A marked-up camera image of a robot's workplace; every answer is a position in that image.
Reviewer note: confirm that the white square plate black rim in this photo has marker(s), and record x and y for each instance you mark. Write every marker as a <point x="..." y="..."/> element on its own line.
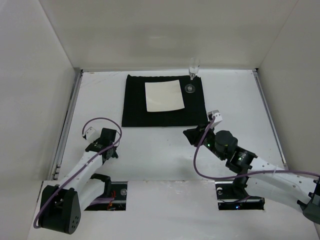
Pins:
<point x="163" y="96"/>

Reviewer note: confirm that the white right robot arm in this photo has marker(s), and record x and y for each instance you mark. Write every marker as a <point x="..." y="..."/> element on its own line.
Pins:
<point x="256" y="177"/>

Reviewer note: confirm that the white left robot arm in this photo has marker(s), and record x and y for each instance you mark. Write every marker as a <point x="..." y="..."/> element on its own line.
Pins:
<point x="62" y="204"/>

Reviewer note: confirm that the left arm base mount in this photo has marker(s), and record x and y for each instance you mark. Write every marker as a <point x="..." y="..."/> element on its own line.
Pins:
<point x="114" y="201"/>

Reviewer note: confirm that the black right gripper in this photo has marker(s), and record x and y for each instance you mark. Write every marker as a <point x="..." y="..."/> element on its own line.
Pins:
<point x="200" y="136"/>

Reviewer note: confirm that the clear wine glass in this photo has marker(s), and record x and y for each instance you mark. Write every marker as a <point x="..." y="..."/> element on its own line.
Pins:
<point x="193" y="70"/>

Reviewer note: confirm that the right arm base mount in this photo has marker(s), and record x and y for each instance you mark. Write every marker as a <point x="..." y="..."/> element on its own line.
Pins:
<point x="232" y="196"/>

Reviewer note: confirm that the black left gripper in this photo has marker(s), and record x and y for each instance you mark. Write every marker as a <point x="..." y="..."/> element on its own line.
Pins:
<point x="110" y="152"/>

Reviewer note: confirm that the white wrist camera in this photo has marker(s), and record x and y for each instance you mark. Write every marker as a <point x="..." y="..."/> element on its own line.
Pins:
<point x="91" y="134"/>
<point x="215" y="117"/>

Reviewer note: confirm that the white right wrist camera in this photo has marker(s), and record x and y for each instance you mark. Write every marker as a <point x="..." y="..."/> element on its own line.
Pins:
<point x="215" y="117"/>

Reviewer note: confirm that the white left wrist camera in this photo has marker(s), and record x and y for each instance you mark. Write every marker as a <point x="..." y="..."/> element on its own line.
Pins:
<point x="91" y="134"/>

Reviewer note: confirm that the black cloth placemat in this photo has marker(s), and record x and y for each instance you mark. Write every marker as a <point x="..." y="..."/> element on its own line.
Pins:
<point x="135" y="113"/>

